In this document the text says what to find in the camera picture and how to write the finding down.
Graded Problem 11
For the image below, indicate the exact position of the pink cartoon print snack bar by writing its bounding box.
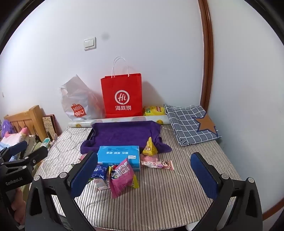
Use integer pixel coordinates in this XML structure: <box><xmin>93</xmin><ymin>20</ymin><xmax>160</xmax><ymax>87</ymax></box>
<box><xmin>141</xmin><ymin>160</ymin><xmax>174</xmax><ymax>171</ymax></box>

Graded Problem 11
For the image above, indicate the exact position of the purple towel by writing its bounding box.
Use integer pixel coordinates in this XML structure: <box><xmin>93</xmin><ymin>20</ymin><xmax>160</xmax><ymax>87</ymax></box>
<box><xmin>80</xmin><ymin>120</ymin><xmax>172</xmax><ymax>155</ymax></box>

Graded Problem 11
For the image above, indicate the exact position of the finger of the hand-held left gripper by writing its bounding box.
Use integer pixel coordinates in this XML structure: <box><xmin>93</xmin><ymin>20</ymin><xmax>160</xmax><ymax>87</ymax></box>
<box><xmin>0</xmin><ymin>140</ymin><xmax>28</xmax><ymax>165</ymax></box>
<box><xmin>0</xmin><ymin>145</ymin><xmax>48</xmax><ymax>171</ymax></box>

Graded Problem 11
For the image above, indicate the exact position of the pink white plush toy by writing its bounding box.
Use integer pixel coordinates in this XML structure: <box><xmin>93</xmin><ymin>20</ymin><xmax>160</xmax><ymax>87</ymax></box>
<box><xmin>2</xmin><ymin>128</ymin><xmax>36</xmax><ymax>154</ymax></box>

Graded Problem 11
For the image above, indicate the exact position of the blue tissue pack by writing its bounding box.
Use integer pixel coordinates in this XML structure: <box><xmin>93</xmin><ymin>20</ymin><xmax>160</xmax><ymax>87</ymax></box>
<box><xmin>97</xmin><ymin>145</ymin><xmax>141</xmax><ymax>172</ymax></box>

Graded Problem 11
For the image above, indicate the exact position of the brown wooden door frame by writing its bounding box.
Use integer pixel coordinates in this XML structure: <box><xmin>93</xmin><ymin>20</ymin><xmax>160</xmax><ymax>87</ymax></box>
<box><xmin>198</xmin><ymin>0</ymin><xmax>214</xmax><ymax>109</ymax></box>

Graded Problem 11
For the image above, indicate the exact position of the checked cloth with star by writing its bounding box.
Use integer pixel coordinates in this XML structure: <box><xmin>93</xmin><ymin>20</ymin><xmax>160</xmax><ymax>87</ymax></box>
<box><xmin>164</xmin><ymin>104</ymin><xmax>222</xmax><ymax>146</ymax></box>

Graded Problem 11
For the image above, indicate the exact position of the magenta snack packet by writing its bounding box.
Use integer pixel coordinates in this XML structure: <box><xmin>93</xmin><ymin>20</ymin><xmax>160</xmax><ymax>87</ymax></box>
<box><xmin>109</xmin><ymin>158</ymin><xmax>136</xmax><ymax>198</ymax></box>

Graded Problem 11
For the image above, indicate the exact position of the white plastic bag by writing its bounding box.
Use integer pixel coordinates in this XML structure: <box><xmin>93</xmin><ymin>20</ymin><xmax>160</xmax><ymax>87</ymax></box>
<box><xmin>59</xmin><ymin>74</ymin><xmax>106</xmax><ymax>121</ymax></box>

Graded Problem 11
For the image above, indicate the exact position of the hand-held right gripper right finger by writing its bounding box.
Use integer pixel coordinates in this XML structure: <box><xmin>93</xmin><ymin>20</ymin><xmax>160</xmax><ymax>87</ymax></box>
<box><xmin>190</xmin><ymin>152</ymin><xmax>263</xmax><ymax>231</ymax></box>

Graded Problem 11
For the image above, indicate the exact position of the yellow triangular snack packet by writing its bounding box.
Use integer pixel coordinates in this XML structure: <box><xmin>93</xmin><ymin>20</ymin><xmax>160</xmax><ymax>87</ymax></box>
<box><xmin>142</xmin><ymin>137</ymin><xmax>158</xmax><ymax>156</ymax></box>

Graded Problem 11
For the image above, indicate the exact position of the purple plush toy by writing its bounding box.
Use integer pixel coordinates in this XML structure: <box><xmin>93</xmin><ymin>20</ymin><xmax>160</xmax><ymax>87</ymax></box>
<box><xmin>0</xmin><ymin>120</ymin><xmax>14</xmax><ymax>137</ymax></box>

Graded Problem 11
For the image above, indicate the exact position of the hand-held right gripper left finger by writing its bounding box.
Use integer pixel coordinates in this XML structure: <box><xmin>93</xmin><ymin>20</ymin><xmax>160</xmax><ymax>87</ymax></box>
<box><xmin>25</xmin><ymin>151</ymin><xmax>98</xmax><ymax>231</ymax></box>

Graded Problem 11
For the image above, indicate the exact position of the white light switch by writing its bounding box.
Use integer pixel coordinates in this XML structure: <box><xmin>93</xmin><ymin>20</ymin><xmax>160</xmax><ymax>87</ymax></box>
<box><xmin>84</xmin><ymin>37</ymin><xmax>97</xmax><ymax>51</ymax></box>

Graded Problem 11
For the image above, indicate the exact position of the brown patterned book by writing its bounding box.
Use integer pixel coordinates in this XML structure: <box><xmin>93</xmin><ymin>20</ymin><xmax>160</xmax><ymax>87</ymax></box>
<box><xmin>42</xmin><ymin>114</ymin><xmax>58</xmax><ymax>140</ymax></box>

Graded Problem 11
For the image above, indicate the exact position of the blue cookie packet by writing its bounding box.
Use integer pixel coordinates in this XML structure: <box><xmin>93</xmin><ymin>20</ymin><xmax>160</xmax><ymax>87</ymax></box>
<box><xmin>91</xmin><ymin>165</ymin><xmax>107</xmax><ymax>181</ymax></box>

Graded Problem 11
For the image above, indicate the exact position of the pale pink snack packet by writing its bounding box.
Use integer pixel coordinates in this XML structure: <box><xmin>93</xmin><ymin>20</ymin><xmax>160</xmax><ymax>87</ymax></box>
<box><xmin>92</xmin><ymin>178</ymin><xmax>111</xmax><ymax>191</ymax></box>

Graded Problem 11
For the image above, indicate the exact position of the red paper bag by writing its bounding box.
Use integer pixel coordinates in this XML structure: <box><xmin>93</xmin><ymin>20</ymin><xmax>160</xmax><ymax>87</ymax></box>
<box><xmin>101</xmin><ymin>57</ymin><xmax>143</xmax><ymax>119</ymax></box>

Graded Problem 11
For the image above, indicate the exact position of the fruit print paper roll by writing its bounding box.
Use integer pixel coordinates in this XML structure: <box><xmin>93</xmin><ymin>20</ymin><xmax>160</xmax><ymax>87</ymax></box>
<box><xmin>68</xmin><ymin>115</ymin><xmax>171</xmax><ymax>128</ymax></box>

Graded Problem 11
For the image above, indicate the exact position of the yellow chips bag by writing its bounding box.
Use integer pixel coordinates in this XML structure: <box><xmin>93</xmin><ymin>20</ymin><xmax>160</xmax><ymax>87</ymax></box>
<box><xmin>143</xmin><ymin>106</ymin><xmax>166</xmax><ymax>116</ymax></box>

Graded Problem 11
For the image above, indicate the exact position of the striped bed sheet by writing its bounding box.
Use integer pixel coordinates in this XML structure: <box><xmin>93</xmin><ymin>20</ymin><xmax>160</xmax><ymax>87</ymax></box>
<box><xmin>35</xmin><ymin>124</ymin><xmax>242</xmax><ymax>229</ymax></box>

